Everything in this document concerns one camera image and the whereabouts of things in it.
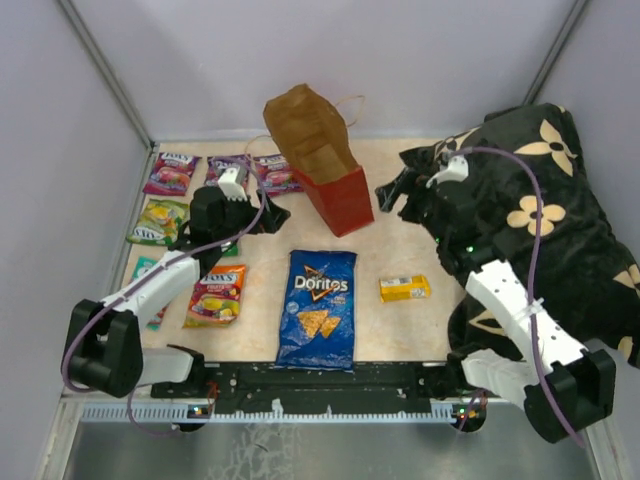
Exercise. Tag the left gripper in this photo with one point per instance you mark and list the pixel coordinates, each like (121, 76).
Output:
(271, 217)

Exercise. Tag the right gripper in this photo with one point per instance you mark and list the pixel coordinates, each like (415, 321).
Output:
(388, 194)

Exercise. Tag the purple Fox's packet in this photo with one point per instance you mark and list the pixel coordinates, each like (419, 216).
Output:
(276, 175)
(219, 165)

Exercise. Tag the green Fox's spring tea packet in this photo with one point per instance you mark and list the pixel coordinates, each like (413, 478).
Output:
(230, 249)

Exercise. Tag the twisted paper bag handle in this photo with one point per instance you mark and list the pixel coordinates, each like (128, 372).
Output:
(260, 145)
(352, 105)

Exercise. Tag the red paper bag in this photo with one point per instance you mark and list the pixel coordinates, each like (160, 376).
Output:
(313, 137)

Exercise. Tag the yellow snack bar packet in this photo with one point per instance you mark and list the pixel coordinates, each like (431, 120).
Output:
(404, 288)

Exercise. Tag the orange Fox's fruits packet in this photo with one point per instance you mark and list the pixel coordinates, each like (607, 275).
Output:
(216, 298)

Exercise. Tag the purple snack packet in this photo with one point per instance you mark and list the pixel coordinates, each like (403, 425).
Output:
(171, 174)

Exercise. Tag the blue snack packet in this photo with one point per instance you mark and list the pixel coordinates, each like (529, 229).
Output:
(317, 326)

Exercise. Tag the teal Fox's candy packet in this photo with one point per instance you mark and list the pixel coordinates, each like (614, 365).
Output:
(141, 268)

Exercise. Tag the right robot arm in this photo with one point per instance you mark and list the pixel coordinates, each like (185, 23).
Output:
(482, 266)

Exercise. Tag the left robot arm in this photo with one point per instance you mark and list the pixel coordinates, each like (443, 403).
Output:
(103, 350)

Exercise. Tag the black floral blanket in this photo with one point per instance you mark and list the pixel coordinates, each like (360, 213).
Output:
(527, 168)

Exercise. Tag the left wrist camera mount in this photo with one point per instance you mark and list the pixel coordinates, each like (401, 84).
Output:
(231, 183)

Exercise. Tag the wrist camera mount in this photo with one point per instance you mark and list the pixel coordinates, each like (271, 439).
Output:
(231, 183)
(456, 169)

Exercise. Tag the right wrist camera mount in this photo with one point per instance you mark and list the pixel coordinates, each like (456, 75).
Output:
(456, 169)

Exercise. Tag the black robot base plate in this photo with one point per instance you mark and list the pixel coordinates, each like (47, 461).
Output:
(370, 388)

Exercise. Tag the aluminium frame rail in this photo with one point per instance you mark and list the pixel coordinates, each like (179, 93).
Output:
(584, 394)

